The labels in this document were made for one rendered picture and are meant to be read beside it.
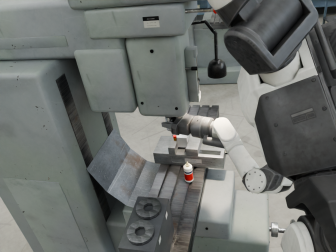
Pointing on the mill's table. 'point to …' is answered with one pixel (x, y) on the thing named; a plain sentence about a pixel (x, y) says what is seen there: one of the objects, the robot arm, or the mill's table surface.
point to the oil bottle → (188, 172)
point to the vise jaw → (193, 146)
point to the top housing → (76, 5)
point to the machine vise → (216, 160)
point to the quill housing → (159, 74)
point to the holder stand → (149, 227)
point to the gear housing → (140, 20)
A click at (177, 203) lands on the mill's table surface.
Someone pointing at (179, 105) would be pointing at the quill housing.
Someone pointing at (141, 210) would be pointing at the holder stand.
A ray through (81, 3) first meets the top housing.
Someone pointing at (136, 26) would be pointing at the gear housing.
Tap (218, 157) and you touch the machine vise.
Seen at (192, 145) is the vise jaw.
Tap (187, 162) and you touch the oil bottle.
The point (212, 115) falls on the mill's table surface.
